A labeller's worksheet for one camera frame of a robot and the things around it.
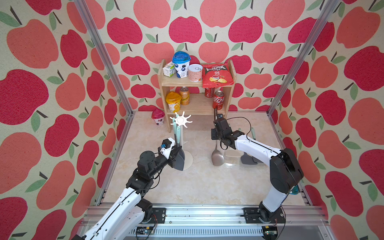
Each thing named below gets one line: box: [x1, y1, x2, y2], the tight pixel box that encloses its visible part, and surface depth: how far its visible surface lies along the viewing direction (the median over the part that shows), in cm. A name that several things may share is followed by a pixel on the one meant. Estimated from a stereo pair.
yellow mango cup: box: [166, 91, 182, 113], surface depth 88 cm
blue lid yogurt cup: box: [172, 51, 191, 78], surface depth 76 cm
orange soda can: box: [179, 86, 190, 106], surface depth 91 cm
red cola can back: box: [204, 87, 215, 98], surface depth 98 cm
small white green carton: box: [162, 61, 176, 77], surface depth 80 cm
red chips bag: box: [202, 64, 235, 89], surface depth 76 cm
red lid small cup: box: [151, 108, 166, 126], surface depth 109 cm
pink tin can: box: [188, 63, 203, 83], surface depth 76 cm
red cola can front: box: [212, 90, 225, 110], surface depth 88 cm
